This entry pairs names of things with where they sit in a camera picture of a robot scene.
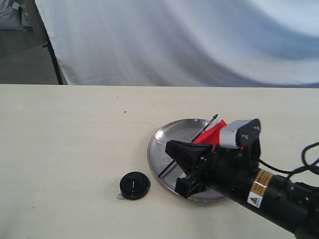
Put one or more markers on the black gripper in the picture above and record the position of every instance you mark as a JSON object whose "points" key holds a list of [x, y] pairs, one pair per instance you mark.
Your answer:
{"points": [[230, 172]]}

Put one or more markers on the red and white small flag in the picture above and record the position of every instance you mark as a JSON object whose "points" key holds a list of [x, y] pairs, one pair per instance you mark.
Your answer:
{"points": [[186, 131]]}

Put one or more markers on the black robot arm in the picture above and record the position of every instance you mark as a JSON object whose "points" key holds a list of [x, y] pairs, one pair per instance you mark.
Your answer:
{"points": [[293, 206]]}

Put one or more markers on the black round flag base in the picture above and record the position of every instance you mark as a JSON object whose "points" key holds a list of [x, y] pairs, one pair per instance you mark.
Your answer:
{"points": [[134, 185]]}

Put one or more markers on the white backdrop cloth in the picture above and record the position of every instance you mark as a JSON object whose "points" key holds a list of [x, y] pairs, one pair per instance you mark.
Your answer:
{"points": [[219, 43]]}

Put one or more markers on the black backdrop stand pole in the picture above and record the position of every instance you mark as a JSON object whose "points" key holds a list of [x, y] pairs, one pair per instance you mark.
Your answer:
{"points": [[46, 43]]}

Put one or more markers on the white sack in background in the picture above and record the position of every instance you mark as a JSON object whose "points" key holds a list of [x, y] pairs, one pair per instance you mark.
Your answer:
{"points": [[14, 15]]}

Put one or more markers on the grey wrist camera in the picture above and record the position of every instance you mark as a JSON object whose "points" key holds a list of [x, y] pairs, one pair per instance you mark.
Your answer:
{"points": [[242, 134]]}

